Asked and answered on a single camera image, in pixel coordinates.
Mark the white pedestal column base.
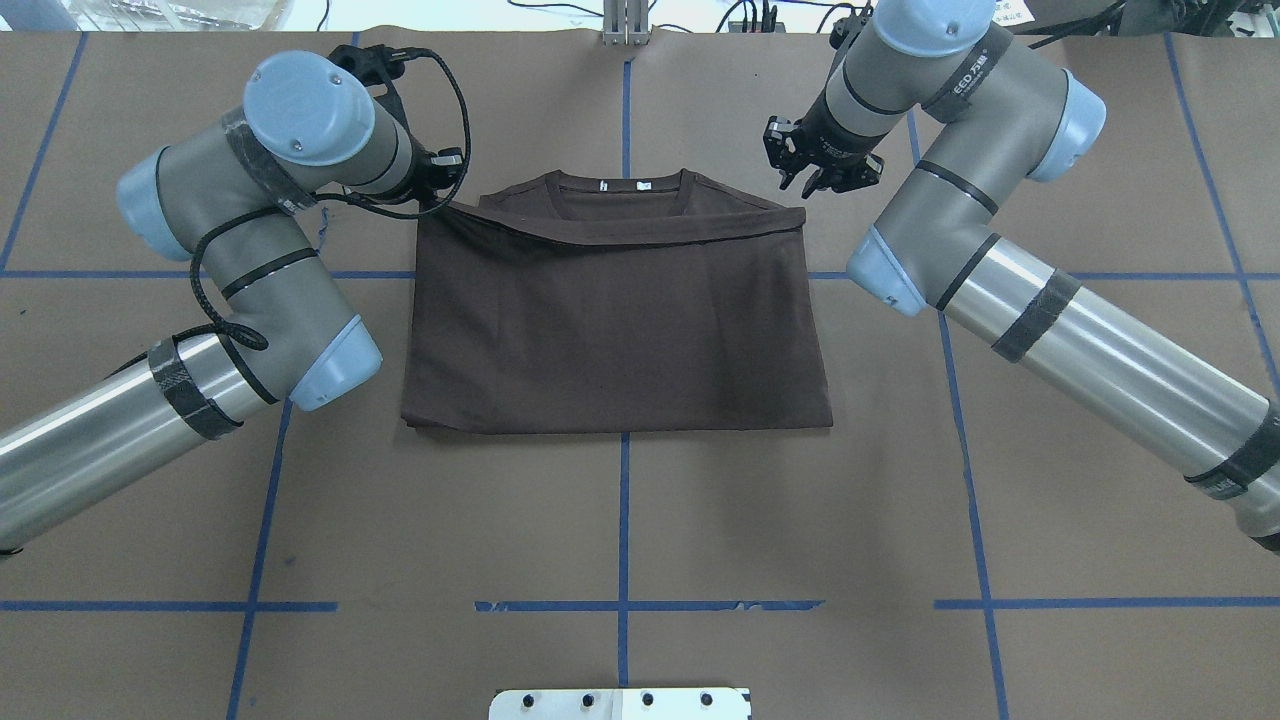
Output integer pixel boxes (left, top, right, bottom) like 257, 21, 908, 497
488, 687, 753, 719

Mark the dark brown t-shirt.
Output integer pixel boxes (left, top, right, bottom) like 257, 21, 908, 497
401, 170, 833, 436

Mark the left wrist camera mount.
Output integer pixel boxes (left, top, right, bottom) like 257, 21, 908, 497
326, 44, 410, 97

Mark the clear plastic bag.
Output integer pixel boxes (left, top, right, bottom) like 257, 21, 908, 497
61, 1, 293, 32

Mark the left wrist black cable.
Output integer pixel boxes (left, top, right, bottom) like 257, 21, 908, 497
189, 46, 474, 354

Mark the far black orange connector box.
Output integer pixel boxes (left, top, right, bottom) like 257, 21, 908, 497
714, 1, 780, 35

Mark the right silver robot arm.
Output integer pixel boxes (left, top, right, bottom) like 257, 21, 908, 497
763, 1, 1279, 553

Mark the aluminium frame post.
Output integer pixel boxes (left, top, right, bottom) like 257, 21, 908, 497
602, 0, 652, 47

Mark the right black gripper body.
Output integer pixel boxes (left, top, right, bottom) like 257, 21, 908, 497
794, 96, 884, 176

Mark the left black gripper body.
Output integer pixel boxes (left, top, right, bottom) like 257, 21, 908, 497
399, 135, 467, 208

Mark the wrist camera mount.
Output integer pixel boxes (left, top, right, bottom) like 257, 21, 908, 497
822, 3, 876, 51
326, 44, 410, 97

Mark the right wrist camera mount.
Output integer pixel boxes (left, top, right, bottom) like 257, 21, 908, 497
822, 3, 876, 51

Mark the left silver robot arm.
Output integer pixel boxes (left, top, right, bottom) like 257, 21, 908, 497
1, 45, 472, 559

